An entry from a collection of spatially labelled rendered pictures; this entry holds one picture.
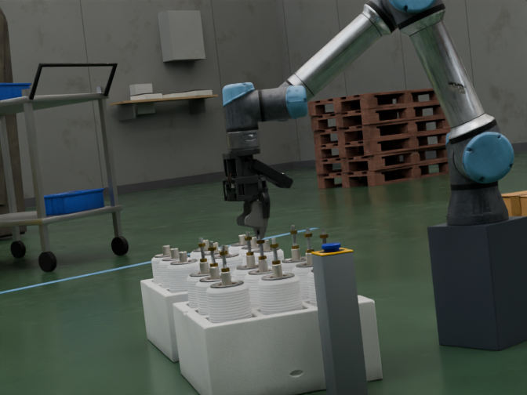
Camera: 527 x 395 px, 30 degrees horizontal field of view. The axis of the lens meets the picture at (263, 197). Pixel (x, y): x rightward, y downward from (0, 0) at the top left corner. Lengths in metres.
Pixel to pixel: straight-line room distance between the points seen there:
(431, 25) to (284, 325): 0.76
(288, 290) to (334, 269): 0.18
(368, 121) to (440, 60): 7.02
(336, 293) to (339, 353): 0.12
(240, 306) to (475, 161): 0.63
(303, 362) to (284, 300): 0.14
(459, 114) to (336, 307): 0.56
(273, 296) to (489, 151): 0.59
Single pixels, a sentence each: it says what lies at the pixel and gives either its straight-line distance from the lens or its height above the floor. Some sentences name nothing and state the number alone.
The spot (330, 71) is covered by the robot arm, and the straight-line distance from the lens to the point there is 2.40.
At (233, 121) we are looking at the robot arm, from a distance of 2.27.
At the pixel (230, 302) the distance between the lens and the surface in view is 2.14.
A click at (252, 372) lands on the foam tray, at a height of 0.07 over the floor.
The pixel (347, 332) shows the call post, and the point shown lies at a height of 0.15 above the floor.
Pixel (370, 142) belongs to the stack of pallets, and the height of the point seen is 0.42.
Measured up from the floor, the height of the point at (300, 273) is 0.24.
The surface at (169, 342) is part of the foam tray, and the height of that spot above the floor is 0.05.
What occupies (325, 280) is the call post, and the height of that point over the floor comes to 0.26.
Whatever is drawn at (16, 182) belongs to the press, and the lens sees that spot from 8.03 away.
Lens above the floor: 0.56
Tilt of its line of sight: 3 degrees down
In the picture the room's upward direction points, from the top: 6 degrees counter-clockwise
